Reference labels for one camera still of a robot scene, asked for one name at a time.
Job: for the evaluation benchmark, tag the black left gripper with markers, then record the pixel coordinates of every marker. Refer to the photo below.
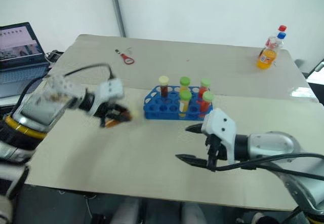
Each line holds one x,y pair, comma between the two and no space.
106,111

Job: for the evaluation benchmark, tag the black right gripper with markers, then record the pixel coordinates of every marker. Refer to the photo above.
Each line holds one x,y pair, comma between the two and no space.
214,150

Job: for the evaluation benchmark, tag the cream cap orange test tube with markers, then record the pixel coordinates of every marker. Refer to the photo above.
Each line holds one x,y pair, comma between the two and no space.
126,117

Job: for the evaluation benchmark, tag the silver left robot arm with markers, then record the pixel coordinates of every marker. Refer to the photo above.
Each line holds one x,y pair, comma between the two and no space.
43,105

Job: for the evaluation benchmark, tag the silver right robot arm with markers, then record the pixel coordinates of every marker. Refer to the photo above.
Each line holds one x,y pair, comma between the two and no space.
273,145

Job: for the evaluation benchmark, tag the green cap red test tube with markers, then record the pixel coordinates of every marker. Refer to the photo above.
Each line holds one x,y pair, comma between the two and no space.
206,105
204,88

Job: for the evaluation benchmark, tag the green cap yellow test tube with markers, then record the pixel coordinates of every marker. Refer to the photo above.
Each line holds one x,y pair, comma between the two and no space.
184,81
184,103

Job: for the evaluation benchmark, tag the blue test tube rack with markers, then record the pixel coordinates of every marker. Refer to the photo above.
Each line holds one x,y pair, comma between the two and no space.
165,107

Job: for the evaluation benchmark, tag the cream cap dark red tube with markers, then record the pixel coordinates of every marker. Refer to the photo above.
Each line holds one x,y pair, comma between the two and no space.
164,89

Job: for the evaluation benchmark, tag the grey rounded shape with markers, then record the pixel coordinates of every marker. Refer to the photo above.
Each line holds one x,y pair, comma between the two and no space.
193,215
129,212

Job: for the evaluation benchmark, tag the blue cap orange soda bottle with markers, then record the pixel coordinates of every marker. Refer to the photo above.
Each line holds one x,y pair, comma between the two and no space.
267,58

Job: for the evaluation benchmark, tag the open grey laptop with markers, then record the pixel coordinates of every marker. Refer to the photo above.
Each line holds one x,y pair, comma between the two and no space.
19,46

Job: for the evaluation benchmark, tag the white black robot torso part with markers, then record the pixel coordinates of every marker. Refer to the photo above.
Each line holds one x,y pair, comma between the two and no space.
11,191

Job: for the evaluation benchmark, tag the red cap clear bottle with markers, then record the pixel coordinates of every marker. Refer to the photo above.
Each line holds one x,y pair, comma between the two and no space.
274,37

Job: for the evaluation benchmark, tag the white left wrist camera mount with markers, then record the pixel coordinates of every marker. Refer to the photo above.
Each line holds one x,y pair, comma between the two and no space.
110,88

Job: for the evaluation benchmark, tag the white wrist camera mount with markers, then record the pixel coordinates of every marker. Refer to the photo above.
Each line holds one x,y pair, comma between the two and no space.
220,126
110,88

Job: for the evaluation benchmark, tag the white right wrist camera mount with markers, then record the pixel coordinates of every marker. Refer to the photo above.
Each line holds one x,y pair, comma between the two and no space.
220,126

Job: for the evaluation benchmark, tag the grey wall pole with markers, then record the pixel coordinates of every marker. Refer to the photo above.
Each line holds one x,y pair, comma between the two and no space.
117,8

